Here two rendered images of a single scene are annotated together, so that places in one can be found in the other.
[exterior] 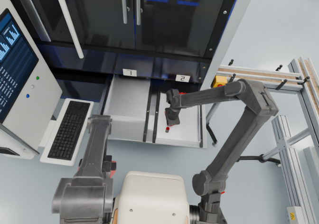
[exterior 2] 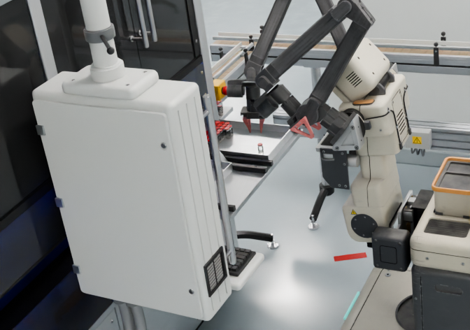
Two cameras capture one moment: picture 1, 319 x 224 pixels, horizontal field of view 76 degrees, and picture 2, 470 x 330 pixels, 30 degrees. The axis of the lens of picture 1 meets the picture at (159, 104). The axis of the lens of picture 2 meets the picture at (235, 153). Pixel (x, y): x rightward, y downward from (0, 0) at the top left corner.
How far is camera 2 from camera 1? 2.85 m
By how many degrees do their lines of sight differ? 51
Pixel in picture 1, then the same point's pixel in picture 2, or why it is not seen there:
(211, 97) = (278, 16)
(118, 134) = (240, 192)
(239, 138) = not seen: outside the picture
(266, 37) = not seen: hidden behind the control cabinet
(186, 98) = (259, 52)
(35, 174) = not seen: outside the picture
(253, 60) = not seen: hidden behind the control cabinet
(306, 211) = (415, 124)
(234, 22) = not seen: outside the picture
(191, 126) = (264, 135)
